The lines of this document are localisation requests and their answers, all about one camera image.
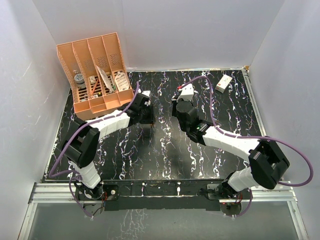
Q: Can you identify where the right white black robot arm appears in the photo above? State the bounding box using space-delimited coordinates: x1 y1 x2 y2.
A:
172 99 290 199

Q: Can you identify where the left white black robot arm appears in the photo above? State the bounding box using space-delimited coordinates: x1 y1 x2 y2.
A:
58 90 156 200

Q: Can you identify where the white label packet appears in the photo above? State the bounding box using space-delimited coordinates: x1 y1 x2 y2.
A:
114 71 130 92

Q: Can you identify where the white packaged card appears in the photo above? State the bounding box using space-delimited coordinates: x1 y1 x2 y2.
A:
96 66 113 93

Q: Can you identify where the white red small box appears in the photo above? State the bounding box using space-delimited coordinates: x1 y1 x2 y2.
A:
215 74 233 93

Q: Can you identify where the orange pencil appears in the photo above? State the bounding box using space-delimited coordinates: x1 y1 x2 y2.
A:
91 79 100 95

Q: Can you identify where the orange plastic file organizer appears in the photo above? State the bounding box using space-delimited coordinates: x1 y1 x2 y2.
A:
56 32 134 121

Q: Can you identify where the grey round tin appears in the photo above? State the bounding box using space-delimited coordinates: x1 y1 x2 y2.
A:
74 70 86 89

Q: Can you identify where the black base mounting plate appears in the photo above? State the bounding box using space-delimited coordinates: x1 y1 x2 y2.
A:
74 179 252 215

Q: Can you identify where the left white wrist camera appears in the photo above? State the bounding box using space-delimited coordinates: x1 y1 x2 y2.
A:
141 90 151 98

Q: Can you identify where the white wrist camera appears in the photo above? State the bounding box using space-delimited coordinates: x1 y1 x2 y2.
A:
141 90 151 98
177 83 194 102

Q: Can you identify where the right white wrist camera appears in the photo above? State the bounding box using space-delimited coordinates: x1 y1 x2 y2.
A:
177 83 194 102

